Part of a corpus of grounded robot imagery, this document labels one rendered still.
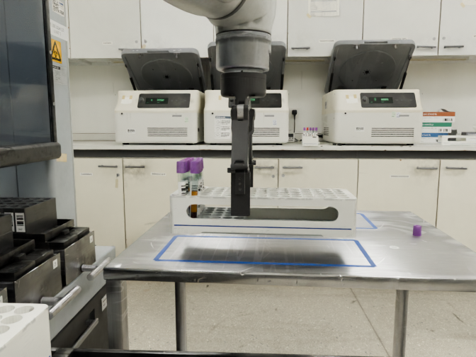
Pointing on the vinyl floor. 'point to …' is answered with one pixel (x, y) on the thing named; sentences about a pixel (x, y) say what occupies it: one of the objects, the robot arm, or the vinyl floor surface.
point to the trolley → (293, 265)
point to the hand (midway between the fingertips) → (243, 195)
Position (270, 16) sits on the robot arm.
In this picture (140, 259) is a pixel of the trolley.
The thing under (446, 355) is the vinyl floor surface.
